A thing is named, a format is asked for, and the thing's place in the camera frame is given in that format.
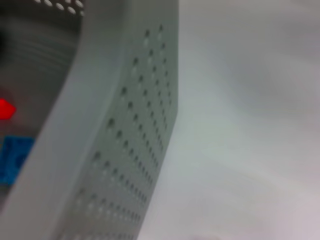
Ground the blue square toy brick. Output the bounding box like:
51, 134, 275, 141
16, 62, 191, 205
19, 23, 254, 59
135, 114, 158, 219
0, 136, 35, 186

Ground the grey perforated plastic storage bin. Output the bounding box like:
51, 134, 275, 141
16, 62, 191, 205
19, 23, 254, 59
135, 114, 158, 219
0, 0, 181, 240

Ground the red sloped toy brick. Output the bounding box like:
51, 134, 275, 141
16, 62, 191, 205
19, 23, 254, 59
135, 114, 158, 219
0, 98, 18, 121

